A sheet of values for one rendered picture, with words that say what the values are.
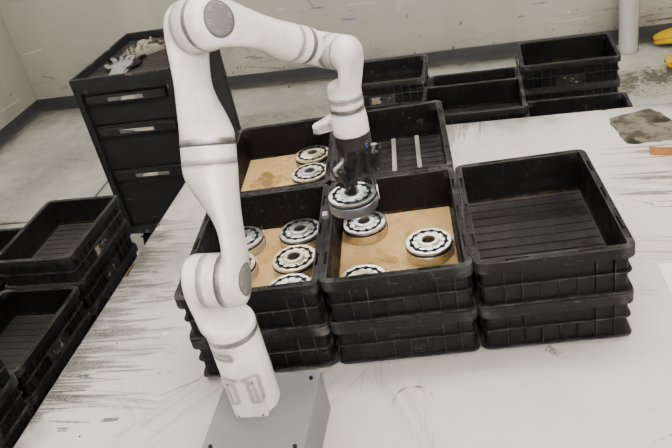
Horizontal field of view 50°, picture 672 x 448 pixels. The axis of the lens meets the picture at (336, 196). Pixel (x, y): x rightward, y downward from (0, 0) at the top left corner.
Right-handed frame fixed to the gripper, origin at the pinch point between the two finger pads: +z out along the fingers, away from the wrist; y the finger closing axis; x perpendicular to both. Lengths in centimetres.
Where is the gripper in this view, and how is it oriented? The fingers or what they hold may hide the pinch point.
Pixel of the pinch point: (362, 190)
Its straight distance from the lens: 153.1
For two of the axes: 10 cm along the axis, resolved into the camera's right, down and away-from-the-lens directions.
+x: -7.0, -2.4, 6.7
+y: 6.9, -4.6, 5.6
